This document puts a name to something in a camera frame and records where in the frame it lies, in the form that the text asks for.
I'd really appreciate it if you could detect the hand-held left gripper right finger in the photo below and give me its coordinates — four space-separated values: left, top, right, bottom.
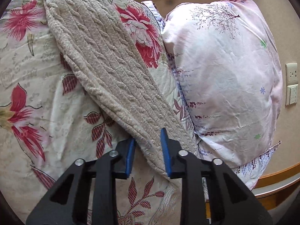
160 128 274 225

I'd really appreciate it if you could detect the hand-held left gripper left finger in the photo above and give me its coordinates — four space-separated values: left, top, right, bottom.
25 138 137 225

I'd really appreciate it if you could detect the beige knitted blanket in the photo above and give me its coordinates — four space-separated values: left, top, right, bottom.
37 0 200 177

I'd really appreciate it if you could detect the pink floral print pillow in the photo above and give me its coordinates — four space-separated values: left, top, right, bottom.
142 0 282 191
161 0 283 169

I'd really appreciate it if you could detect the floral print bed sheet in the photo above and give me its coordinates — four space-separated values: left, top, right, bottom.
0 0 209 225

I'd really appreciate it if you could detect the wooden bed headboard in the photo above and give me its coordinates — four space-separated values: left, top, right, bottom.
206 162 300 219

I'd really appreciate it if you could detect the beige wall switch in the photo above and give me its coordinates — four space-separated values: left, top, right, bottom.
285 84 299 106

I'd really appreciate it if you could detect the beige wall socket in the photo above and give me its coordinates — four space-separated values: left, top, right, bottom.
285 62 299 85

